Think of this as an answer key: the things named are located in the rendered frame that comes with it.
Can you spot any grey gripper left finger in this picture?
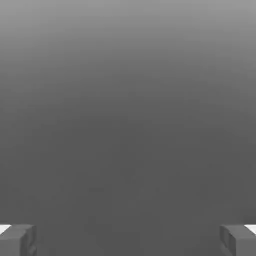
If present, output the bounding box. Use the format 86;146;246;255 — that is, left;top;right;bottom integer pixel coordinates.
0;223;38;256

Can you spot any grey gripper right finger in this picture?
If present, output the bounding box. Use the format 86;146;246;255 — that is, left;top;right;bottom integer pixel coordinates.
219;223;256;256

